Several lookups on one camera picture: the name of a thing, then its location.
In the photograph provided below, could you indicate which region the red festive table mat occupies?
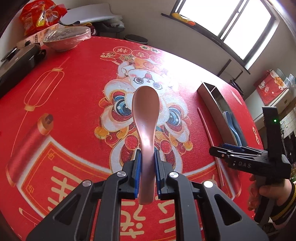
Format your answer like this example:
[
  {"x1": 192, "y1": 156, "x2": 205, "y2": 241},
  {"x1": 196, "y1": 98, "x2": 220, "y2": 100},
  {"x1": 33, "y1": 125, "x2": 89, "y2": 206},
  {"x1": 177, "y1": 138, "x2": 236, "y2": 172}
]
[{"x1": 1, "y1": 37, "x2": 262, "y2": 240}]

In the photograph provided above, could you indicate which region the red cloth on cabinet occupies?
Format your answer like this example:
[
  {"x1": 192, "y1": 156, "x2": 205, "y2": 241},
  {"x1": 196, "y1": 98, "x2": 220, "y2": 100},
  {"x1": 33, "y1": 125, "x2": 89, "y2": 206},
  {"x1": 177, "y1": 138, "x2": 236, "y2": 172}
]
[{"x1": 254, "y1": 69, "x2": 287, "y2": 105}]

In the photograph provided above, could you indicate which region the window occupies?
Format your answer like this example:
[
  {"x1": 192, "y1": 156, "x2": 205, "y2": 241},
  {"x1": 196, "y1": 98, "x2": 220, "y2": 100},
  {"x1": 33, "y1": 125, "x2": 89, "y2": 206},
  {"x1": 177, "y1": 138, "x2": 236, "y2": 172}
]
[{"x1": 170, "y1": 0, "x2": 277, "y2": 70}]

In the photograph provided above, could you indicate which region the pink bowl with wrap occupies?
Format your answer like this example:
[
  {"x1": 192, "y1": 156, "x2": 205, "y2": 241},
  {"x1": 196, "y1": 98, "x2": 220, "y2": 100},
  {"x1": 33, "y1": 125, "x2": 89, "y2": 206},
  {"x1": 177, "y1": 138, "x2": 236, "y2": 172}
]
[{"x1": 43, "y1": 26, "x2": 91, "y2": 52}]

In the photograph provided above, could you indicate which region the right forearm striped sleeve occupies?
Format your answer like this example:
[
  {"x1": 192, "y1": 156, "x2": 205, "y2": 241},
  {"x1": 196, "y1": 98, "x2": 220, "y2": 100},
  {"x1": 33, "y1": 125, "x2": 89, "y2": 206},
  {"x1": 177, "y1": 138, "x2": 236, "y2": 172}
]
[{"x1": 271, "y1": 182, "x2": 296, "y2": 230}]

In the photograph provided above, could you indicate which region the right hand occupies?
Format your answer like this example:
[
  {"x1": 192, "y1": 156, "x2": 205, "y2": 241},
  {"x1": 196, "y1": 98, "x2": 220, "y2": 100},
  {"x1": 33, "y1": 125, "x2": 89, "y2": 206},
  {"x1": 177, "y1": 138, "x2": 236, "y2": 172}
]
[{"x1": 247, "y1": 175, "x2": 292, "y2": 211}]

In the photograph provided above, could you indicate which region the grey folded board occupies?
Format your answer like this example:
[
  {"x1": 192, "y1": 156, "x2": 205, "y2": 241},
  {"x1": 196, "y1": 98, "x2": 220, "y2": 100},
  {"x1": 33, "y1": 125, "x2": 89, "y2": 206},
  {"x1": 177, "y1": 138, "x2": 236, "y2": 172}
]
[{"x1": 60, "y1": 3, "x2": 122, "y2": 26}]

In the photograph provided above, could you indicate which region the pink chopstick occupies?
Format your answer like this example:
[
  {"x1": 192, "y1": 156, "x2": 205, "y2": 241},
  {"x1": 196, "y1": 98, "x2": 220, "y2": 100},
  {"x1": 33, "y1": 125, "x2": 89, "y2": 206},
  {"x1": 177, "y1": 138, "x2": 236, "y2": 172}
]
[{"x1": 197, "y1": 107, "x2": 225, "y2": 188}]

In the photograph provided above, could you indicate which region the dark stool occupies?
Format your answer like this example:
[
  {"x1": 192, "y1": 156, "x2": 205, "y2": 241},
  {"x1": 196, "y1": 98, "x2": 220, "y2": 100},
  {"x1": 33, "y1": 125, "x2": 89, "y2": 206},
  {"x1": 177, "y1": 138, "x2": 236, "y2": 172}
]
[{"x1": 230, "y1": 80, "x2": 244, "y2": 97}]

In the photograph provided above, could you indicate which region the red snack bag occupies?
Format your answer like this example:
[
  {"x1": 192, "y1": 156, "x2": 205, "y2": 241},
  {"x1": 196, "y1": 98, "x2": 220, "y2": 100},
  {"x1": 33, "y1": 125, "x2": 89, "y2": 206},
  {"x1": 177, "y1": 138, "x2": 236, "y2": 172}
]
[{"x1": 19, "y1": 0, "x2": 67, "y2": 37}]

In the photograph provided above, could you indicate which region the black trash bin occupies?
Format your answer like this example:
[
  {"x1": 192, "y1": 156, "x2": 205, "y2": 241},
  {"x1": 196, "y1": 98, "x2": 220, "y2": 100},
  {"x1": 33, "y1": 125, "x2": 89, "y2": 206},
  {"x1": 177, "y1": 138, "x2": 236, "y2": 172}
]
[{"x1": 124, "y1": 34, "x2": 148, "y2": 45}]

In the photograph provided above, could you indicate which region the pink spoon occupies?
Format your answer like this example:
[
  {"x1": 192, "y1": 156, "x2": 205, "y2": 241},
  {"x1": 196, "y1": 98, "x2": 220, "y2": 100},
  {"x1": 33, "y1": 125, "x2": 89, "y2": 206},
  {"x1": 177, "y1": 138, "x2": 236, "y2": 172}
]
[{"x1": 132, "y1": 86, "x2": 159, "y2": 205}]

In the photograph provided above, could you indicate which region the black electric cooker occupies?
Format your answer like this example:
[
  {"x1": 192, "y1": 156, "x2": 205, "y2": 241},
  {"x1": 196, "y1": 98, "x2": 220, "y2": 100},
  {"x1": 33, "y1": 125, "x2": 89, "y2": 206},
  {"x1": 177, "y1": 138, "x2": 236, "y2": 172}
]
[{"x1": 0, "y1": 41, "x2": 46, "y2": 97}]

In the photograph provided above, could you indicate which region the stainless steel utensil tray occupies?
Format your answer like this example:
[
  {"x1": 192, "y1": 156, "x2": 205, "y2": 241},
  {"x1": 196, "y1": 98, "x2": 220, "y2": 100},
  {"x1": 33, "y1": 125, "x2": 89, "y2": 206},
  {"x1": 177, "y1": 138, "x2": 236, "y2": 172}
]
[{"x1": 197, "y1": 82, "x2": 248, "y2": 147}]

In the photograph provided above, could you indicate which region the yellow item on sill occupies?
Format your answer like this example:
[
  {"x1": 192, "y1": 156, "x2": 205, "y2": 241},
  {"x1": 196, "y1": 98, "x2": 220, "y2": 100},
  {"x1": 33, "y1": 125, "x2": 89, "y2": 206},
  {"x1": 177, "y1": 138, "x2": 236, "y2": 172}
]
[{"x1": 171, "y1": 13, "x2": 196, "y2": 26}]

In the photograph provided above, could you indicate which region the white cabinet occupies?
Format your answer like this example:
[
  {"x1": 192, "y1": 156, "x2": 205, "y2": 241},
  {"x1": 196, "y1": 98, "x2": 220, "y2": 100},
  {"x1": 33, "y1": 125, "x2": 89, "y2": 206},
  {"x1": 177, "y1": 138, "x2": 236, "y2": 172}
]
[{"x1": 245, "y1": 89, "x2": 292, "y2": 123}]

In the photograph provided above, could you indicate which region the blue spoon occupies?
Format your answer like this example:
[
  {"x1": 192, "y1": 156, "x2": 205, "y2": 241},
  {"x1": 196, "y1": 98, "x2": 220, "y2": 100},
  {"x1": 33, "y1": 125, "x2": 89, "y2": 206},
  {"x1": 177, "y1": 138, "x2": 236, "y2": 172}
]
[{"x1": 223, "y1": 111, "x2": 242, "y2": 146}]

